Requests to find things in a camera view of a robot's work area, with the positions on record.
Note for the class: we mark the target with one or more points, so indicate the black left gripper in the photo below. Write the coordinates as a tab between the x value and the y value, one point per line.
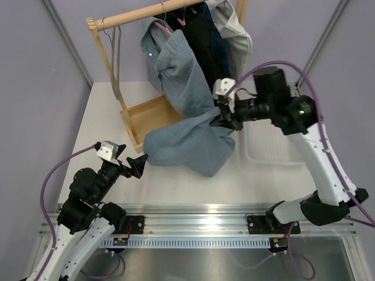
136	166

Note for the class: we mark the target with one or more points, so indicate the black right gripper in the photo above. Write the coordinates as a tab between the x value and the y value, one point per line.
227	119

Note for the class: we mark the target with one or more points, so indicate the light blue buttoned denim skirt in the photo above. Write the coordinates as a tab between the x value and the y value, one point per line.
173	69

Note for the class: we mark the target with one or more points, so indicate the grey metal hanger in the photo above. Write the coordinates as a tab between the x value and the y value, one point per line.
115	41

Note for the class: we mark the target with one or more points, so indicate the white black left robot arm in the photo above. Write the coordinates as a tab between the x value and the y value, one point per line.
85	220

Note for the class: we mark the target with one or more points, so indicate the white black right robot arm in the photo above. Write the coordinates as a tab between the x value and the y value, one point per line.
301	122

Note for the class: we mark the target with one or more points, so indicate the pink hanger with black garment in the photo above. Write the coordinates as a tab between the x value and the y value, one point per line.
182	12

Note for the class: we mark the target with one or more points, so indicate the wooden clothes rack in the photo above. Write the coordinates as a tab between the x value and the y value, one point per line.
158	112

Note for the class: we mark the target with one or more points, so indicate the white plastic basket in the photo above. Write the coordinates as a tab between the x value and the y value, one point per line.
261	140

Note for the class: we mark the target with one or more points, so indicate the dark blue hanging garment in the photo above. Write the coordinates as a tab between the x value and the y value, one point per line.
219	52

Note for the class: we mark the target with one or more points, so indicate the white hanging garment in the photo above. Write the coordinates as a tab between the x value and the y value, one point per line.
239	43

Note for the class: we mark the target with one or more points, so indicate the black hanging garment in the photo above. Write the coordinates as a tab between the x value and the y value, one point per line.
198	33

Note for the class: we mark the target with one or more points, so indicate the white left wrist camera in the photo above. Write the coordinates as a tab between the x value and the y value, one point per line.
108	151

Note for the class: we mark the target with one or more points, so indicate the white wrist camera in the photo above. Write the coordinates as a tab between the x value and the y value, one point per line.
224	92
108	151

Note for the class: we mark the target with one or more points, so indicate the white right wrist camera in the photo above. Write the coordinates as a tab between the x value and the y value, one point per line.
224	92

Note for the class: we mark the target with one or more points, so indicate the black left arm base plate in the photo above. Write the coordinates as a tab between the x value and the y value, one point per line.
135	224

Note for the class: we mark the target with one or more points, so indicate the aluminium mounting rail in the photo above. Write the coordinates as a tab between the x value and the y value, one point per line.
217	220

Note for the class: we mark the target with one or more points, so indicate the white slotted cable duct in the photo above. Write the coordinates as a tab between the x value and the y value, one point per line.
187	243

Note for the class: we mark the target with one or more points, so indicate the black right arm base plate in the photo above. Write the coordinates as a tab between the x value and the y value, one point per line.
257	224

